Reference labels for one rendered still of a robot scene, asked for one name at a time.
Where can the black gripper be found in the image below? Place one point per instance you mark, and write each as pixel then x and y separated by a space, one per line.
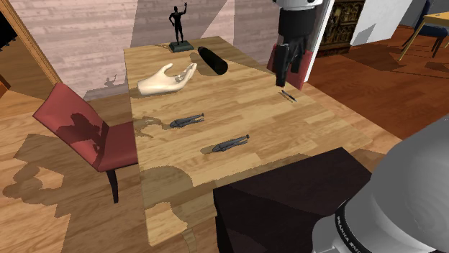
pixel 296 24

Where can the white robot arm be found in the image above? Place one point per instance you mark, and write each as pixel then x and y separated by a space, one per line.
pixel 410 196

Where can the red upholstered chair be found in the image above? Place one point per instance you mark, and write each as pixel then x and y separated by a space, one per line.
pixel 87 133
pixel 301 70

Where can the dark pen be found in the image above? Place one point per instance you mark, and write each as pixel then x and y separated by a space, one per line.
pixel 288 96

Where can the dark carved wooden cabinet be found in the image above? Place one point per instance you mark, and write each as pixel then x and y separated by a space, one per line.
pixel 340 26

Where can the black cylinder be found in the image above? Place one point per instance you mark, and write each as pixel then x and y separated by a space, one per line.
pixel 212 60

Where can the grey locking pliers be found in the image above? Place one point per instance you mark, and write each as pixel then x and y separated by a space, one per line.
pixel 229 143
pixel 186 121

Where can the black human figure statue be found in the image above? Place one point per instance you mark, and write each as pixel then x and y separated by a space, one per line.
pixel 179 24

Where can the cream hand sculpture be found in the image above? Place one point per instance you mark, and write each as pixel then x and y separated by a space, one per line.
pixel 163 82

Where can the dark robot stand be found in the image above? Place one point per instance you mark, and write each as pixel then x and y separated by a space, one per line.
pixel 280 196

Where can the blue chair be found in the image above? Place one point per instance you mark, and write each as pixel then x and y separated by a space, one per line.
pixel 433 29

